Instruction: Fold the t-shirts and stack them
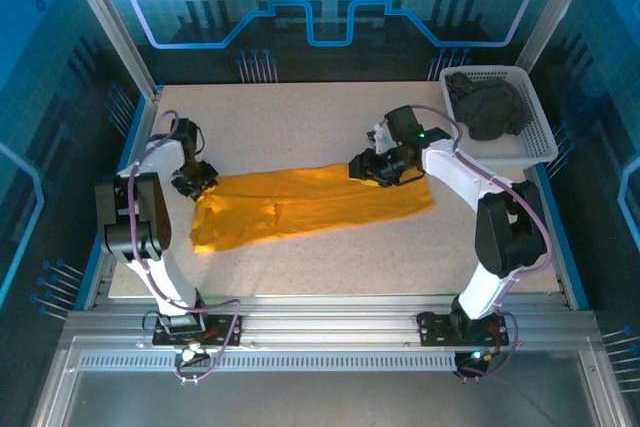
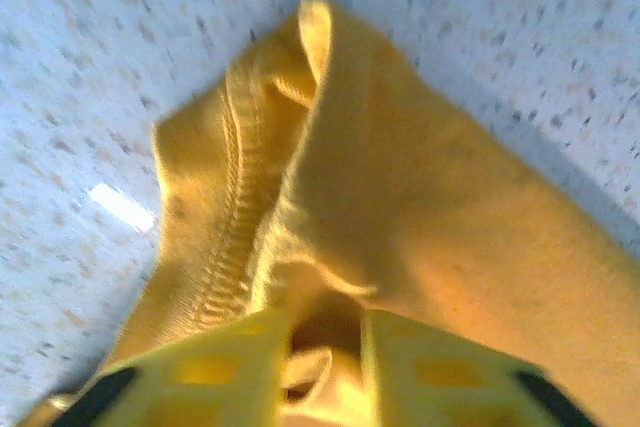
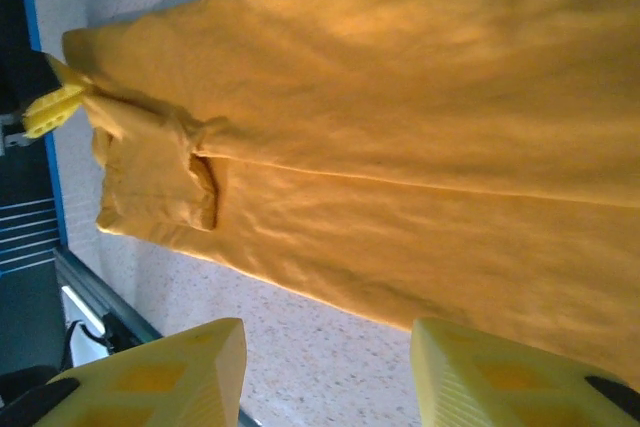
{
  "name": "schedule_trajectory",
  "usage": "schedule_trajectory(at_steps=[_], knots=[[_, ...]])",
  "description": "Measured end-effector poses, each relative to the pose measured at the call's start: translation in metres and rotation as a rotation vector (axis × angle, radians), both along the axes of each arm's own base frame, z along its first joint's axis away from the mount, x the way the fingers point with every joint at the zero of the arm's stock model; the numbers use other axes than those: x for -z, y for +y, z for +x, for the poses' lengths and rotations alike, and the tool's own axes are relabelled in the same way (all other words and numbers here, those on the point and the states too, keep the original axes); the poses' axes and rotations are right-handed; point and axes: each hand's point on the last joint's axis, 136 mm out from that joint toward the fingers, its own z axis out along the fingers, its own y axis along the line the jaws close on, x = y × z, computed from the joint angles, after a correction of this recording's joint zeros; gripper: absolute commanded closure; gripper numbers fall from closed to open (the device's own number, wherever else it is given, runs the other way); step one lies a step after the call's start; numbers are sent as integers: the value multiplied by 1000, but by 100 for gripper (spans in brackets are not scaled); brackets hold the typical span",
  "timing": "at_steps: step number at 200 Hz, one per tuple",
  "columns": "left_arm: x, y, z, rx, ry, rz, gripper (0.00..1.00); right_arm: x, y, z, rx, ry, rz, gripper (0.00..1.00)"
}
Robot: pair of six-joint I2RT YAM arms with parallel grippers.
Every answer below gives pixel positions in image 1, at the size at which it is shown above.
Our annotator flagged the aluminium corner post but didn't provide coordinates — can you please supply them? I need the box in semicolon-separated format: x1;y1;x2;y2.
512;0;601;78
54;0;164;101

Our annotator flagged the white plastic basket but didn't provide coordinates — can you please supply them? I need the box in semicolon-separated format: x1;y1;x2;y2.
438;64;560;171

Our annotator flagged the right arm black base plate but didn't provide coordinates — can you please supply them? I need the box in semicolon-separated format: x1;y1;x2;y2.
416;309;510;347

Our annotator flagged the aluminium side rail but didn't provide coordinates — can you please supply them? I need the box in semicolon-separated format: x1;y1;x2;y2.
82;89;164;311

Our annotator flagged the steel bottom plate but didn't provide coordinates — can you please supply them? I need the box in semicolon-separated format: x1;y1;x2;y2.
29;336;636;427

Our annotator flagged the black t-shirt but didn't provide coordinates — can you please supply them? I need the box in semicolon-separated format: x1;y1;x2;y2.
444;71;474;108

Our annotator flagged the slotted cable duct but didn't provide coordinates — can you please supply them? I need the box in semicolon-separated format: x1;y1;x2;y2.
77;349;587;373

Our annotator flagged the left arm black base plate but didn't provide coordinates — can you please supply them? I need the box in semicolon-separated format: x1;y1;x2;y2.
152;314;244;348

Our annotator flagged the aluminium frame rail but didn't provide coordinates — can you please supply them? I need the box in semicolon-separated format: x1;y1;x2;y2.
62;293;604;351

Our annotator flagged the dark grey t-shirt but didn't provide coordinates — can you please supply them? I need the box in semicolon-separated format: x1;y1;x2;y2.
454;80;532;141

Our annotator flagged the yellow t-shirt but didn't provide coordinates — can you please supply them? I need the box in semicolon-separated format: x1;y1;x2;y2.
189;162;435;254

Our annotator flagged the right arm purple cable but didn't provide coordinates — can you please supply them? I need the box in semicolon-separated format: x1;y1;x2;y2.
409;104;554;318

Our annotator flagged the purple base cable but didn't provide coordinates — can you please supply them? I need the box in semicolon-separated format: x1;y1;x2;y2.
174;306;245;384
457;316;522;382

